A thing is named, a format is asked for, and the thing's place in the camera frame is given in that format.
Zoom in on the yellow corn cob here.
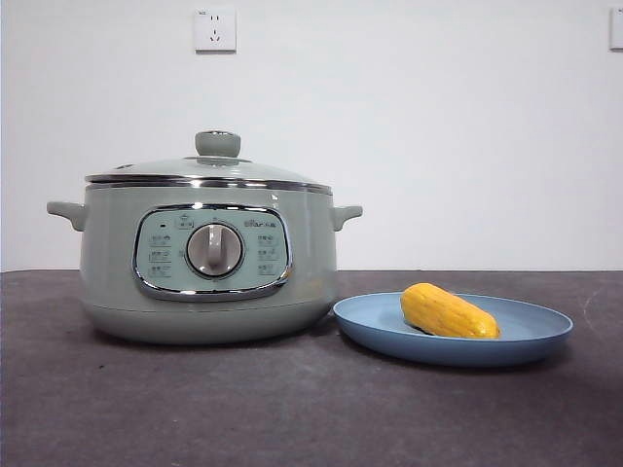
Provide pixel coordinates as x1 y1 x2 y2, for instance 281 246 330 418
400 283 501 341

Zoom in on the glass lid with green knob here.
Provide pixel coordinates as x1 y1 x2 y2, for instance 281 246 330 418
85 129 335 193

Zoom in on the blue round plate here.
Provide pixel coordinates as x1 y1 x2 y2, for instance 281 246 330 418
333 291 574 368

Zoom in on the pale green electric steamer pot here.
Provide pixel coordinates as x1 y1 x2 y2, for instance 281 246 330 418
46 187 364 346

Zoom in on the white wall power socket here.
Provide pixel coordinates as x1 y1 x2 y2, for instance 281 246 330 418
195 8 238 54

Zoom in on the white wall switch plate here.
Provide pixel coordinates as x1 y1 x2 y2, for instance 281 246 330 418
609 7 623 52

